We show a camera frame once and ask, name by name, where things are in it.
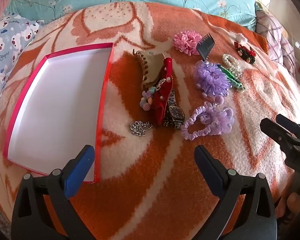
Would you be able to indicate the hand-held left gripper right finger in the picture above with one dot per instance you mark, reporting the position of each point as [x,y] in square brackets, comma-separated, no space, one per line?
[207,172]

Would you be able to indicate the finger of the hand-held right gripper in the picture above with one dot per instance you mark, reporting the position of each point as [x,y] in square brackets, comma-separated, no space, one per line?
[291,125]
[275,131]

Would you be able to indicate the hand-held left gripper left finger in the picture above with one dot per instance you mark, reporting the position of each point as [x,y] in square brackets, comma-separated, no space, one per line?
[82,171]

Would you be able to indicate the light purple ruffled scrunchie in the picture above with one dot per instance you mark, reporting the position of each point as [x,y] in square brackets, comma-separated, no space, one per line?
[217,120]

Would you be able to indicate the metal wrist watch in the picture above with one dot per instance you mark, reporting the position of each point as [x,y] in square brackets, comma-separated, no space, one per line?
[176,112]

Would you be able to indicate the red shallow cardboard box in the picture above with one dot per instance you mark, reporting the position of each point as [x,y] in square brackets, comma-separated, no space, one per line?
[60,100]

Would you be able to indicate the purple flower scrunchie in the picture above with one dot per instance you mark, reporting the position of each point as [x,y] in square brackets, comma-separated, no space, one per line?
[211,78]

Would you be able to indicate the red velvet toothed hair clip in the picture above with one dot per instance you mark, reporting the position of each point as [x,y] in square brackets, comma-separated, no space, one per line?
[163,95]

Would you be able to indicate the tan claw hair clip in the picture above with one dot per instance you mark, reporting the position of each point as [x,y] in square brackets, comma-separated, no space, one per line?
[152,66]

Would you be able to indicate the person's right hand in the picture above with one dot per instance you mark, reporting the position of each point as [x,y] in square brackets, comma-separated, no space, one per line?
[294,202]

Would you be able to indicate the orange and cream patterned blanket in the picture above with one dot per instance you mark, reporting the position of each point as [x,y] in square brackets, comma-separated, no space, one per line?
[150,192]

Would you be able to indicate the dark green red hair clip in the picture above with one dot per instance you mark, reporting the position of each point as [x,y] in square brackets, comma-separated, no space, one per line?
[246,55]

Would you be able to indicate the plaid cloth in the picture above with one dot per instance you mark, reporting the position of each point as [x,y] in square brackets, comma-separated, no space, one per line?
[272,30]

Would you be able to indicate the small black comb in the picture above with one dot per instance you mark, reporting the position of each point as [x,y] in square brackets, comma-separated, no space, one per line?
[206,47]

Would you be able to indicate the pink flower scrunchie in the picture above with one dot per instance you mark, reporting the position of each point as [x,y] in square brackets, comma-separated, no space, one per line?
[186,42]

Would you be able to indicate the blue bear print pillow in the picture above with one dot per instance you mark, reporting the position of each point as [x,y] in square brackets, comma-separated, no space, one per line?
[7,45]

